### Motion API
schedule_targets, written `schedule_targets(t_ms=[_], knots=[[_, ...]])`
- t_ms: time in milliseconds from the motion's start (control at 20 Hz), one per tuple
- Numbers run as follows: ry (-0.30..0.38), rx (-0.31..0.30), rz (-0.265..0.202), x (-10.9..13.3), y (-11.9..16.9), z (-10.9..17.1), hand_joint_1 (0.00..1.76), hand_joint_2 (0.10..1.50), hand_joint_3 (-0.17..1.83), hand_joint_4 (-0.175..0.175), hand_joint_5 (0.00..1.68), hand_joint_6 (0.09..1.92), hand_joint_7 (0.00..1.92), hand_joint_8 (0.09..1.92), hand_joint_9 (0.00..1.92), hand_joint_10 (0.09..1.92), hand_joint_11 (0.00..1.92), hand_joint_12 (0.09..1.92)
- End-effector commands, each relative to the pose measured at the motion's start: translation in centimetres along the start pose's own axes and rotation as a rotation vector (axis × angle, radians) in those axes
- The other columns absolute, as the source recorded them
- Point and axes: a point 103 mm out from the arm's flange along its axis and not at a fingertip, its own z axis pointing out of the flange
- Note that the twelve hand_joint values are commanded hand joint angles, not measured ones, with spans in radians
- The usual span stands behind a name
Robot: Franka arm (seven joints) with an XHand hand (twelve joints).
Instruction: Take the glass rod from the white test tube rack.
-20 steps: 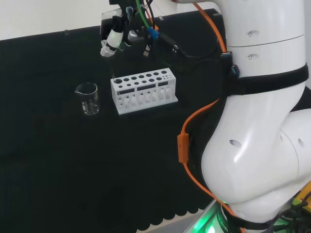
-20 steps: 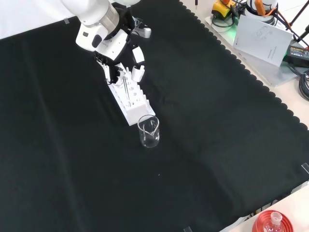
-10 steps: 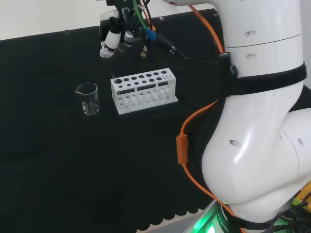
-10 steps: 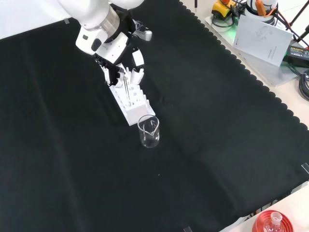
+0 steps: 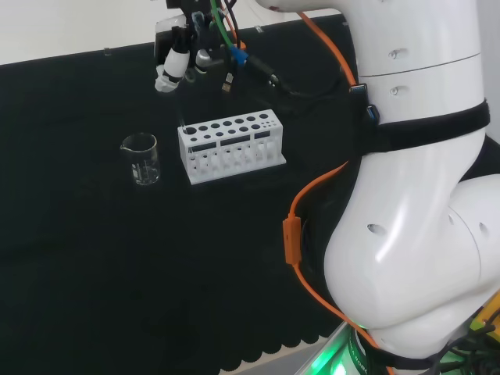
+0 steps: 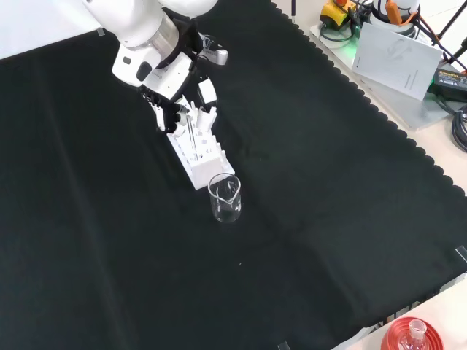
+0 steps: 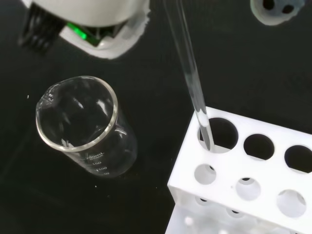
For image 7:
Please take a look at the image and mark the clear glass beaker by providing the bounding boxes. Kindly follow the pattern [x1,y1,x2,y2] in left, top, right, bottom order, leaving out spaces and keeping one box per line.
[35,75,138,180]

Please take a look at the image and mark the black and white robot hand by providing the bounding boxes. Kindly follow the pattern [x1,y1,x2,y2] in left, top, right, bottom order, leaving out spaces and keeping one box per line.
[18,0,308,60]

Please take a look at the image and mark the black cloth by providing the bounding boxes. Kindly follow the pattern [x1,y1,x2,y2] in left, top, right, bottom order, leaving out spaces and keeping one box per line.
[0,0,312,234]

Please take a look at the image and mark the white test tube rack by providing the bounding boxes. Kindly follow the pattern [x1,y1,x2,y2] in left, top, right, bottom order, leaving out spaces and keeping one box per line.
[166,106,312,234]

